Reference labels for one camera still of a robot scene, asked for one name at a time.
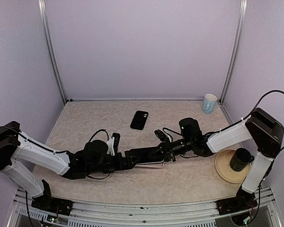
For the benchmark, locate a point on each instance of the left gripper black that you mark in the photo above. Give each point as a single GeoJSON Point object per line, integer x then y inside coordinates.
{"type": "Point", "coordinates": [120, 165]}

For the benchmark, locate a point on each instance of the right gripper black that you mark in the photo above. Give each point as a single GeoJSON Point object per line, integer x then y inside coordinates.
{"type": "Point", "coordinates": [167, 151]}

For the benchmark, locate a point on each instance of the white-edged phone screen up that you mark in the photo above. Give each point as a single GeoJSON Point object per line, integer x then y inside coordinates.
{"type": "Point", "coordinates": [143, 153]}

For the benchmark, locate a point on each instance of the pink phone case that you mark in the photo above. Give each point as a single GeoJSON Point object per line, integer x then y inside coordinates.
{"type": "Point", "coordinates": [153, 165]}

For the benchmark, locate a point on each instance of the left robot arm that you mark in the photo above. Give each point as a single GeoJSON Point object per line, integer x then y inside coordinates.
{"type": "Point", "coordinates": [97, 157]}

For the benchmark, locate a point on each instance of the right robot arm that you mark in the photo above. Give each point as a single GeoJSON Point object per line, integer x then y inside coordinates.
{"type": "Point", "coordinates": [259, 126]}

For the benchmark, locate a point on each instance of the black phone case far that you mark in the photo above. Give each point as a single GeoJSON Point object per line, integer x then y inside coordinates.
{"type": "Point", "coordinates": [139, 120]}

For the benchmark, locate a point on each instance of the beige plate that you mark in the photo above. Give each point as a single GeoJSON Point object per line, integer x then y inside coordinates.
{"type": "Point", "coordinates": [223, 168]}

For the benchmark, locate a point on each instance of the light blue mug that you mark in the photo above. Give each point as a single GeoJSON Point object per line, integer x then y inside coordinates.
{"type": "Point", "coordinates": [209, 103]}

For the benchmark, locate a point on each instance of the dark green mug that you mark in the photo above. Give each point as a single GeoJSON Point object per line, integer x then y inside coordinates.
{"type": "Point", "coordinates": [241, 158]}

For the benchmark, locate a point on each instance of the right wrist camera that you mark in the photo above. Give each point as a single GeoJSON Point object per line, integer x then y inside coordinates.
{"type": "Point", "coordinates": [163, 136]}

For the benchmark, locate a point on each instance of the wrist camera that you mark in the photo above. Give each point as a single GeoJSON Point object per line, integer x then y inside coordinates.
{"type": "Point", "coordinates": [113, 144]}
{"type": "Point", "coordinates": [163, 136]}

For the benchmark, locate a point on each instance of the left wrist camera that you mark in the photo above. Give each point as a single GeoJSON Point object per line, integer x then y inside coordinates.
{"type": "Point", "coordinates": [113, 144]}

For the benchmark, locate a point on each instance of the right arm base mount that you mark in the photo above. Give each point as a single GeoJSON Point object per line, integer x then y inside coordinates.
{"type": "Point", "coordinates": [242, 201]}

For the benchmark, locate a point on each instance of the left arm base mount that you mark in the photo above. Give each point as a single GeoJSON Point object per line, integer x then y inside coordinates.
{"type": "Point", "coordinates": [52, 204]}

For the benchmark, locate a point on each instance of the right aluminium frame post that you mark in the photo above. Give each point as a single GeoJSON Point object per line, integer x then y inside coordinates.
{"type": "Point", "coordinates": [235, 50]}

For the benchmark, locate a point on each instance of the aluminium frame post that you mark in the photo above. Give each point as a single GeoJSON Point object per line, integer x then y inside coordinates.
{"type": "Point", "coordinates": [235, 50]}
{"type": "Point", "coordinates": [50, 49]}

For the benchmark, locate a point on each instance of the left aluminium frame post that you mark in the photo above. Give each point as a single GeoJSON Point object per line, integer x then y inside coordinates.
{"type": "Point", "coordinates": [50, 49]}

